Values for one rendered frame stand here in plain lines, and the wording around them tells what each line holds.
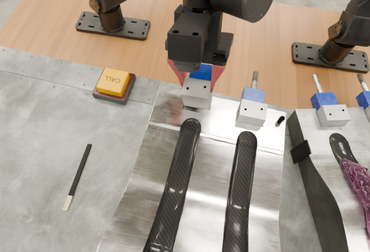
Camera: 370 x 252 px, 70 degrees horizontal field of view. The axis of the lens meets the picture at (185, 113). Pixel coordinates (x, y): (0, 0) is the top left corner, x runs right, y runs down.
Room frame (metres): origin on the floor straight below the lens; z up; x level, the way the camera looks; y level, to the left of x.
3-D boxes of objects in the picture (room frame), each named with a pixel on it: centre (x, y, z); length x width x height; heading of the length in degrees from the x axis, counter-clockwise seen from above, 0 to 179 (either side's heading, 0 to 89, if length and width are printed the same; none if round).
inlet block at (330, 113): (0.33, -0.30, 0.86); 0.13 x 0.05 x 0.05; 7
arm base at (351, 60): (0.50, -0.38, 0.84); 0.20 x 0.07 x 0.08; 84
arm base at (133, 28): (0.56, 0.22, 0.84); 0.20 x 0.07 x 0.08; 84
